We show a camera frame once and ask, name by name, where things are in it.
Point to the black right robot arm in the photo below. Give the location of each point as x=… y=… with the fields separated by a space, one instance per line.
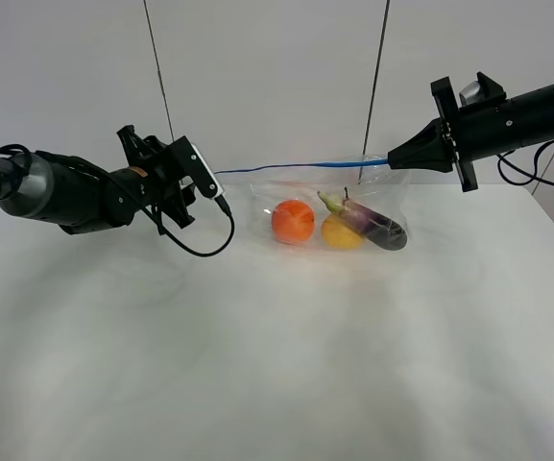
x=529 y=119

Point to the clear zip bag blue seal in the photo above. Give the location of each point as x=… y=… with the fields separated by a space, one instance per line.
x=371 y=182

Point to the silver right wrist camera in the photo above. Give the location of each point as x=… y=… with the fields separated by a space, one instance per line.
x=471 y=94

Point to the yellow pear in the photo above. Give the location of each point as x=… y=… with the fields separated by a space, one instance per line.
x=337 y=235

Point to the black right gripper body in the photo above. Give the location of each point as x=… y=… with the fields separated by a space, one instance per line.
x=474 y=132

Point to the orange fruit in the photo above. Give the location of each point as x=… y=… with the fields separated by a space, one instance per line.
x=292 y=222

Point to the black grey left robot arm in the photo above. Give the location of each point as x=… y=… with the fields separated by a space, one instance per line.
x=80 y=197

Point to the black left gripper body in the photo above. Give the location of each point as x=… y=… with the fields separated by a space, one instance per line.
x=158 y=177

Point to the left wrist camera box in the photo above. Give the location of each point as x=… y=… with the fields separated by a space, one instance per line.
x=192 y=165

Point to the purple eggplant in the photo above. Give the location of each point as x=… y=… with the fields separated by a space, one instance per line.
x=373 y=226

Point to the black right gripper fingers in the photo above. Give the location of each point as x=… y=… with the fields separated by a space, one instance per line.
x=427 y=150

